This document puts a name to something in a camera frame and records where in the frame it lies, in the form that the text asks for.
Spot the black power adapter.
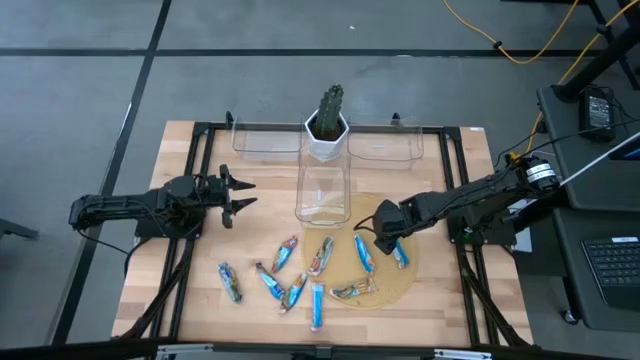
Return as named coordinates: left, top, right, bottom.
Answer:
left=578, top=87, right=617, bottom=143

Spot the black stand pole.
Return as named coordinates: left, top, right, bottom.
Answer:
left=552, top=0, right=640, bottom=104

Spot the red and blue granola bar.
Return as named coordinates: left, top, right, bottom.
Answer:
left=271, top=235, right=300, bottom=274

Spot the orange multicoloured granola bar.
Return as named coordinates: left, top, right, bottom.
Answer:
left=329, top=277, right=377, bottom=301
left=306, top=236, right=335, bottom=278

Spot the green cactus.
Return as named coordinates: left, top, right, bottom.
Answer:
left=312, top=83, right=346, bottom=141

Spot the white hexagonal plant pot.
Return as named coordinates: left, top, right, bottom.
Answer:
left=303, top=109, right=350, bottom=162

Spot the dark blue granola bar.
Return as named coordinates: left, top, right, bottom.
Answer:
left=255, top=261, right=286, bottom=301

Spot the round woven yellow placemat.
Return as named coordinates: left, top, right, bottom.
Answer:
left=301, top=193, right=420, bottom=310

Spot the yellow cable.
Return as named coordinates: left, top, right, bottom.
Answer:
left=441, top=0, right=581, bottom=65
left=524, top=0, right=629, bottom=154

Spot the black front crossbar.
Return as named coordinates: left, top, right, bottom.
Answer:
left=0, top=337, right=640, bottom=360

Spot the black keyboard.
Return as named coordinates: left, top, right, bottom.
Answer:
left=581, top=235, right=640, bottom=310

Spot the green brown granola bar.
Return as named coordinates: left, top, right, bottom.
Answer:
left=217, top=262, right=244, bottom=305

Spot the long light blue granola bar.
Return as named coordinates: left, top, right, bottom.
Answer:
left=310, top=282, right=326, bottom=333

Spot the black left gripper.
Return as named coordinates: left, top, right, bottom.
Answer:
left=199, top=163, right=259, bottom=230

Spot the black desk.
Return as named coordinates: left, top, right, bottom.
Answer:
left=536, top=83, right=640, bottom=334

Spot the blue green orange granola bar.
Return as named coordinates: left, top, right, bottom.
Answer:
left=278, top=272, right=308, bottom=315

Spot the tall clear plastic bin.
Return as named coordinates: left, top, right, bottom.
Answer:
left=294, top=144, right=353, bottom=230

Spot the black aluminium table frame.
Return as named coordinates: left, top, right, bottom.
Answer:
left=112, top=112, right=534, bottom=351

